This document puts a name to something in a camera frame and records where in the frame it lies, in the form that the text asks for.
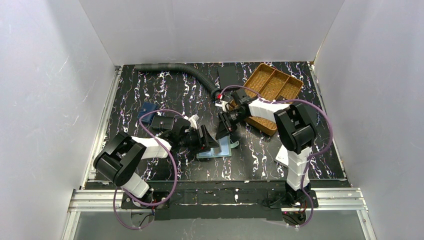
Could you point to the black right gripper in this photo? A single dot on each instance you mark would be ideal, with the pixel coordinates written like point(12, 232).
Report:
point(226, 120)

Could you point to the black leather card holder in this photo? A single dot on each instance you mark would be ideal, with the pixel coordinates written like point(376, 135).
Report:
point(162, 123)

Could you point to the woven wicker divided tray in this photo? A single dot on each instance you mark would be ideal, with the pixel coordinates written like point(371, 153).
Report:
point(271, 84)

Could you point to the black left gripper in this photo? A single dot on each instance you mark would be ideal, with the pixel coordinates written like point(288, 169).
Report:
point(203, 139)

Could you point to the flat black square pad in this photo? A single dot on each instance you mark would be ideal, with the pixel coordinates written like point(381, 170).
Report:
point(227, 76)

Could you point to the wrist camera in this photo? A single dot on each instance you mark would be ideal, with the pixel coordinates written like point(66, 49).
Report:
point(221, 104)
point(193, 120)

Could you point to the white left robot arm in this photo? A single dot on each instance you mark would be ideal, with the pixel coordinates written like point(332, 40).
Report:
point(119, 159)

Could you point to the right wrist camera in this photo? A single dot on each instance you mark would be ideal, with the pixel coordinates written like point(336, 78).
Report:
point(221, 104)

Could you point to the white rectangular box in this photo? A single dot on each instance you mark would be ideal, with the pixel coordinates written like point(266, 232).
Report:
point(282, 156)

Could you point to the aluminium frame rail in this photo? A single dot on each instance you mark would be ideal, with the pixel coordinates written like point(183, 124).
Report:
point(215, 199)

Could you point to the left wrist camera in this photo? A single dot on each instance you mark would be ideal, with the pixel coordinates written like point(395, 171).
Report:
point(193, 120)

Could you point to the blue leather card holder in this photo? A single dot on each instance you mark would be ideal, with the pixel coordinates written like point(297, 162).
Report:
point(146, 108)

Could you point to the mint green snap card holder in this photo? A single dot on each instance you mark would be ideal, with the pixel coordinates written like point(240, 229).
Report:
point(224, 149)

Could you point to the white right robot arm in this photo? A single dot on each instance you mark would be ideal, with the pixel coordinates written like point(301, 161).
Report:
point(296, 130)

